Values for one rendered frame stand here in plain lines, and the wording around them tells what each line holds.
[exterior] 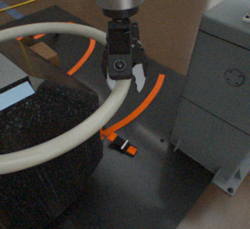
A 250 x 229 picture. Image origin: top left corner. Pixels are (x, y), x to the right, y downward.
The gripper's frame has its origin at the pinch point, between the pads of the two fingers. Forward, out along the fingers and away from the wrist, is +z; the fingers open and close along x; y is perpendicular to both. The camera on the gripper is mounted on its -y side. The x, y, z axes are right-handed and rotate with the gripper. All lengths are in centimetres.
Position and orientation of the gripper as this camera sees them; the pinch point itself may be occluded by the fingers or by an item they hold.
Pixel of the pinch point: (126, 90)
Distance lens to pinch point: 58.1
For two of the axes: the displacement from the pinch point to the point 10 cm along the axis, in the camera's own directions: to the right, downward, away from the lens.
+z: 0.7, 7.1, 7.0
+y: -0.1, -7.1, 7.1
